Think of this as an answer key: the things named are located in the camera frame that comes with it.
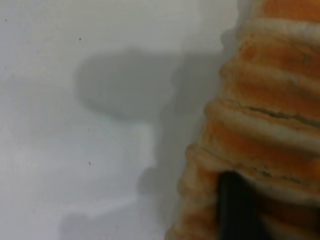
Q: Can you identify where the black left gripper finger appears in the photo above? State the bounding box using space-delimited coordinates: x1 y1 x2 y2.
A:
217 171 263 240

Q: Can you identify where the striped spiral bread roll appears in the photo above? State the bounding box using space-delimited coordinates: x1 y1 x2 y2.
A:
163 0 320 240

